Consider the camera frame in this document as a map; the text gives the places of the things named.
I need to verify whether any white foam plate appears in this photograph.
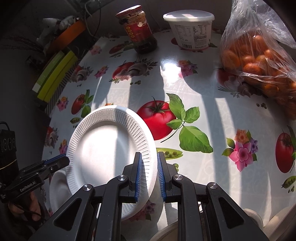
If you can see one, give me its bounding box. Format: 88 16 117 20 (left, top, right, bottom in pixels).
66 105 158 220
49 170 72 213

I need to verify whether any orange basin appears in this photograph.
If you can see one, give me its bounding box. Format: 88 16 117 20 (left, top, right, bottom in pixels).
48 20 86 52

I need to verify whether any left hand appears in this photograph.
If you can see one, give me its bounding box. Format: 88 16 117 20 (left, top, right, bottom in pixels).
8 192 41 221

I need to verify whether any white plastic tub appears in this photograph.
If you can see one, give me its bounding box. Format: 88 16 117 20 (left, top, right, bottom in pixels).
163 9 215 51

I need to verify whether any black power cable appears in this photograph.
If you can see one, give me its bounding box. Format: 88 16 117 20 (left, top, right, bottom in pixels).
83 0 102 39

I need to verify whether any floral fruit print tablecloth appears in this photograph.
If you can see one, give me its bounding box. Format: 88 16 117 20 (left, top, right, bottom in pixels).
43 31 295 240

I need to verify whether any white green flat box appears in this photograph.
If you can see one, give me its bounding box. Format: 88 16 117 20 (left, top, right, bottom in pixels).
32 51 65 93

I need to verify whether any large paper bowl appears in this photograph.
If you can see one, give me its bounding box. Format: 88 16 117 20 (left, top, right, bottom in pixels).
150 221 178 241

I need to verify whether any lime green box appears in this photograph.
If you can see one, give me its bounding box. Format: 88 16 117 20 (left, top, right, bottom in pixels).
37 50 78 103

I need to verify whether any red label sauce jar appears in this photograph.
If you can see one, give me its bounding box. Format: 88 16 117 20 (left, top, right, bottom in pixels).
115 5 158 54

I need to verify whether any plastic bag of oranges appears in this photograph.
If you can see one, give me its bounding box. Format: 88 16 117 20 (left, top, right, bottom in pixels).
220 1 295 120

